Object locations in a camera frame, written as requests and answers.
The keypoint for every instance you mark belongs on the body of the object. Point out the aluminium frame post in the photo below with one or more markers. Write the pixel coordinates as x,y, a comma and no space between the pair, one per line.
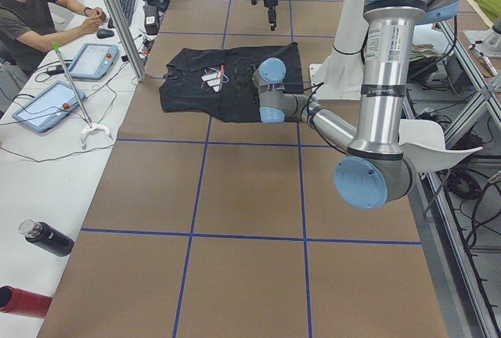
124,33

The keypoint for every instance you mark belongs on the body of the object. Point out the seated person in grey shirt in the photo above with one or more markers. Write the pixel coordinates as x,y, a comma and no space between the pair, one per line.
28,30

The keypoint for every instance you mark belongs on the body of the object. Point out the white camera mast pedestal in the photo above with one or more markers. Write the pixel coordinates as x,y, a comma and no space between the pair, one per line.
341,72

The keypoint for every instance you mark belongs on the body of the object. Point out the white plastic chair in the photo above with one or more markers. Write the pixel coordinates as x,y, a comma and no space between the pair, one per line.
423,143

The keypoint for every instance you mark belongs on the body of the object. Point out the red cylinder bottle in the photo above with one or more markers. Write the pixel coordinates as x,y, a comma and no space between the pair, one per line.
25,303

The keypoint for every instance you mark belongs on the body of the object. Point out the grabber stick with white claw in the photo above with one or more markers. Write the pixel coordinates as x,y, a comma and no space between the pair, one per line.
91,126

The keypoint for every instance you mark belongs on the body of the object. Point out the black computer mouse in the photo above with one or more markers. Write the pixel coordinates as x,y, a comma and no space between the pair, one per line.
104,33

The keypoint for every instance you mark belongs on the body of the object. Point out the far blue teach pendant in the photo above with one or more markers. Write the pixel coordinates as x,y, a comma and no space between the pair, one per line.
93,61

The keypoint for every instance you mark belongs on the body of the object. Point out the black graphic t-shirt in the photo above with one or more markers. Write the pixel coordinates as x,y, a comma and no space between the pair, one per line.
218,82

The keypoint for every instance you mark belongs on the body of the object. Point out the blue teach pendant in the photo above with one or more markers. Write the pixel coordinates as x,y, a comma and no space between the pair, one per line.
48,108
93,61

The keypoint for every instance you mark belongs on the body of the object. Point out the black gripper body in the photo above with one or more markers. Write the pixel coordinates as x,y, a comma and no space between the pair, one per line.
269,1

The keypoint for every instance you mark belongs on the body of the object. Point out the black water bottle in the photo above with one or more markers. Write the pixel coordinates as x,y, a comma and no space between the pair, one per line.
46,237

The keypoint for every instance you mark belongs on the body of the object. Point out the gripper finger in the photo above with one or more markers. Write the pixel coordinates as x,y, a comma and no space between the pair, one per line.
272,18

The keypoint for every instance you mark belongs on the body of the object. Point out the black keyboard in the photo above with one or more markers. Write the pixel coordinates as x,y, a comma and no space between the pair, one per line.
128,8

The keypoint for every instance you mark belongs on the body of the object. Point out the near blue teach pendant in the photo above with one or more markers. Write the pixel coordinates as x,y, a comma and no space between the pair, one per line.
48,108

